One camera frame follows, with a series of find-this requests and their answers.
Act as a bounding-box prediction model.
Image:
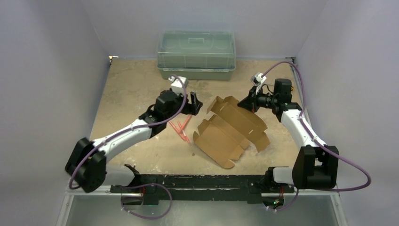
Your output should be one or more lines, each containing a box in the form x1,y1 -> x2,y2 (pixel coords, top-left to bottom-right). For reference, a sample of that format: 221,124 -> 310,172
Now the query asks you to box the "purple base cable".
120,183 -> 173,220
265,182 -> 299,213

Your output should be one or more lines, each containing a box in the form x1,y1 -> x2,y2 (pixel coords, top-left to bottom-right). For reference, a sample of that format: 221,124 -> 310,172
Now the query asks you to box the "red pen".
181,115 -> 192,131
168,121 -> 186,142
178,121 -> 191,144

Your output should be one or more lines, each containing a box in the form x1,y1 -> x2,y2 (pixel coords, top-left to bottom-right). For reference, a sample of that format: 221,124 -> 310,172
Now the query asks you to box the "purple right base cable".
265,182 -> 299,213

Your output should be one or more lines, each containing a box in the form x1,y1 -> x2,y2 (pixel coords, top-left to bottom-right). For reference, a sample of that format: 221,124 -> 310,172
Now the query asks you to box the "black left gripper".
165,90 -> 202,122

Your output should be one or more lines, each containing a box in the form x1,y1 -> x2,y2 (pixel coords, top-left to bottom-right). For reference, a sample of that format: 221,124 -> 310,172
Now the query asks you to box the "brown cardboard box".
192,96 -> 271,169

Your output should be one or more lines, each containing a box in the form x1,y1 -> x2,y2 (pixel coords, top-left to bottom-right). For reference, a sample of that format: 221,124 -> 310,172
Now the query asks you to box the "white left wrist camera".
168,76 -> 189,95

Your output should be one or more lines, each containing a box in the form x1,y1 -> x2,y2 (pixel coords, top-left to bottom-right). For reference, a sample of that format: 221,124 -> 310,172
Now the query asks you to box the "green clear-lid plastic toolbox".
157,30 -> 236,81

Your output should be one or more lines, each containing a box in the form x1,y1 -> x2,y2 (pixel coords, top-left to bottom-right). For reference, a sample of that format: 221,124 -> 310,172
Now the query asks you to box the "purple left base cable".
120,183 -> 173,220

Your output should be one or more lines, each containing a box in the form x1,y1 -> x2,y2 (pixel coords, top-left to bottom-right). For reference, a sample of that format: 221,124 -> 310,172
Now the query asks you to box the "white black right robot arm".
238,75 -> 339,192

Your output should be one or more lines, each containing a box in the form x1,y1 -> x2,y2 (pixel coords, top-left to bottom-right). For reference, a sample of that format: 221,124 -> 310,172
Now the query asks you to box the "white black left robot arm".
65,89 -> 203,193

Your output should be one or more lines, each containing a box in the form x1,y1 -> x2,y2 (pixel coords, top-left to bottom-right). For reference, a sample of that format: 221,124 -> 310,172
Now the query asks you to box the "aluminium frame extrusion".
64,174 -> 340,198

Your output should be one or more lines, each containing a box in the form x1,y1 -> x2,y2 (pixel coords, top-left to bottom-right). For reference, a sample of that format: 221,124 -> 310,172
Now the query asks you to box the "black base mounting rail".
110,174 -> 294,205

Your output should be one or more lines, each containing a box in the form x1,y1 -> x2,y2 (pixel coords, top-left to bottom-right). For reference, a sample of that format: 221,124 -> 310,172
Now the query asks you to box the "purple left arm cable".
68,74 -> 188,190

